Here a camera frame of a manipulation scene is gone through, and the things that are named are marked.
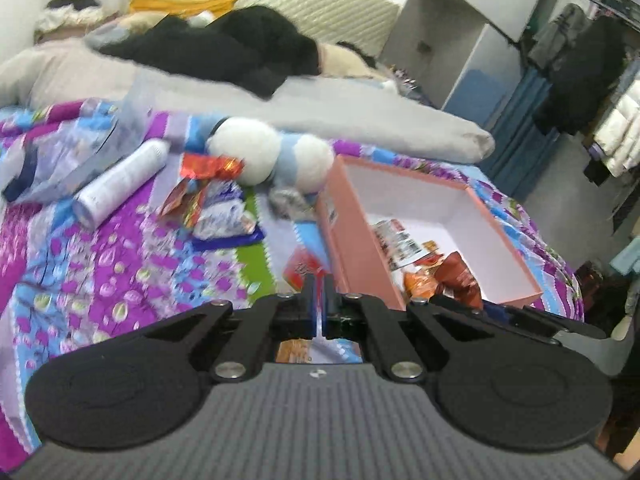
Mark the pink cardboard box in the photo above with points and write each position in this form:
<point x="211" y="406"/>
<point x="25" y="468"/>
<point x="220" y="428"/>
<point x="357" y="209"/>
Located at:
<point x="359" y="193"/>

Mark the translucent zip bag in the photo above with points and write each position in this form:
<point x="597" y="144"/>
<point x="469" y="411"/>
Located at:
<point x="48" y="168"/>

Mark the silver shrimp snack bag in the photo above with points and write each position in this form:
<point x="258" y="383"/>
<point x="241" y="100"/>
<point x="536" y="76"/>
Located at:
<point x="398" y="245"/>

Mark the blue white candy bag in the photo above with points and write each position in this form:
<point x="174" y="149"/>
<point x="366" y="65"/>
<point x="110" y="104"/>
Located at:
<point x="224" y="221"/>

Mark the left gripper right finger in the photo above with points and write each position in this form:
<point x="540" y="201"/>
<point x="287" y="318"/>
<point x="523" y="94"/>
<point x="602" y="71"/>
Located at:
<point x="405" y="345"/>

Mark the grey crumpled plastic wrapper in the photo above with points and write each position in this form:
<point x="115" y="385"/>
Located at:
<point x="289" y="204"/>

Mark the grey duvet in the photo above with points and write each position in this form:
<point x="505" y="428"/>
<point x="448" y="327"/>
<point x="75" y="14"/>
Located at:
<point x="64" y="71"/>

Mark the orange snack packet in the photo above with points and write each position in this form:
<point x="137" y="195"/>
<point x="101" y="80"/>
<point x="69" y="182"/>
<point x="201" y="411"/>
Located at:
<point x="419" y="279"/>

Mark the white cabinet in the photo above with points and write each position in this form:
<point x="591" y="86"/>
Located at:
<point x="463" y="54"/>

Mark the black clothing pile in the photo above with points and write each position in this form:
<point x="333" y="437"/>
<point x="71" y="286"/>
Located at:
<point x="255" y="48"/>

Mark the hanging clothes rack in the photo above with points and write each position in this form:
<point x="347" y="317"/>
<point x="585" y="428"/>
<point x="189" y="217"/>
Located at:
<point x="592" y="64"/>

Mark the yellow folded blanket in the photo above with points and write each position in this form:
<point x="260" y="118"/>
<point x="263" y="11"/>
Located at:
<point x="182" y="8"/>

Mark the white blue plush toy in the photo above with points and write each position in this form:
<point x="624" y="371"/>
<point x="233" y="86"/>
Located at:
<point x="287" y="160"/>

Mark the beige pillow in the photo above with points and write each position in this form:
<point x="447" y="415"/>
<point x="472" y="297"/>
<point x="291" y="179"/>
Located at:
<point x="340" y="62"/>

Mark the cream padded headboard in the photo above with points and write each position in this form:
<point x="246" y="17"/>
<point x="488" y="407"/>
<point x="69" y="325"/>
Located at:
<point x="364" y="23"/>

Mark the red noodle snack packet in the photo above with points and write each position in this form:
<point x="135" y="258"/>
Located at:
<point x="318" y="350"/>

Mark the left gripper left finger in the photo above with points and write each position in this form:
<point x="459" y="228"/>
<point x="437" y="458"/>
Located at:
<point x="222" y="344"/>

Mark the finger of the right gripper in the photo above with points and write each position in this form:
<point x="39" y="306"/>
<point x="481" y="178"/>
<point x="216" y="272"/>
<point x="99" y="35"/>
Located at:
<point x="530" y="322"/>

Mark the white cylindrical bottle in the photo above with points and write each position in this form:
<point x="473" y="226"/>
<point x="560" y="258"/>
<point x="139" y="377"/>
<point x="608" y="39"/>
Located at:
<point x="102" y="196"/>

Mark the colourful floral bedsheet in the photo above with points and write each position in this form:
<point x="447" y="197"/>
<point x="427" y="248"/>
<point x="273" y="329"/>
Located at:
<point x="64" y="288"/>

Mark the red foil snack wrapper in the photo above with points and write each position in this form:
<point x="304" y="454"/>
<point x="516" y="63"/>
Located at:
<point x="185" y="203"/>

